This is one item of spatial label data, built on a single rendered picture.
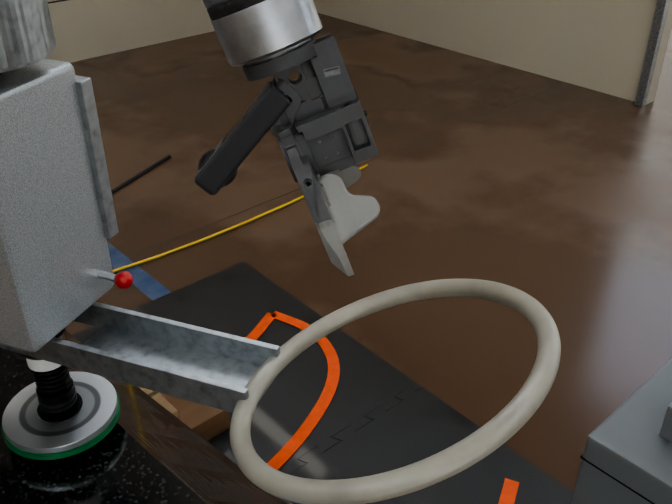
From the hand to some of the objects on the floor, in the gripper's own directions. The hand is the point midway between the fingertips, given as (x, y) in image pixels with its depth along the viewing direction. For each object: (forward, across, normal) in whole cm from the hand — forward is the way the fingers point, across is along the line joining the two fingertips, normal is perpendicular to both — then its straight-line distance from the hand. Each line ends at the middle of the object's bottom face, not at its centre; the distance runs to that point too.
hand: (335, 251), depth 73 cm
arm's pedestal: (+158, +55, -26) cm, 170 cm away
